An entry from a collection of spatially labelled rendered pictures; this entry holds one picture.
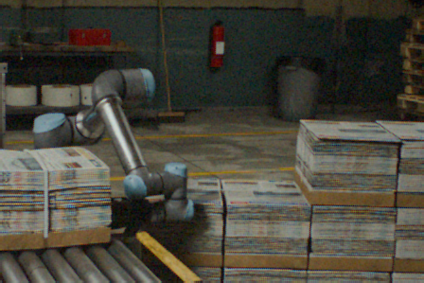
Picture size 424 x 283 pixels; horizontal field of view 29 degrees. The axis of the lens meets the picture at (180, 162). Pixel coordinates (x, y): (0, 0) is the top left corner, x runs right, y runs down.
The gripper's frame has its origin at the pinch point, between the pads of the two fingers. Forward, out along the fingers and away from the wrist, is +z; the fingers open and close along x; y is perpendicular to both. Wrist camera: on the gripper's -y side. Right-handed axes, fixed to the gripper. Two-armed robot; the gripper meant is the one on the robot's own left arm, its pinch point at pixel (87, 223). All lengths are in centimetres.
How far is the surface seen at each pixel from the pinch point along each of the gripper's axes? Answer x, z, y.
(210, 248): -2.0, -44.1, -12.8
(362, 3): -653, -547, 59
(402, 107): -509, -514, -52
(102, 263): 34.9, 5.5, -0.6
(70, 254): 24.8, 11.9, -0.6
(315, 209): 11, -77, 2
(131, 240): 17.2, -8.7, -0.9
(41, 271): 38.7, 23.4, 0.4
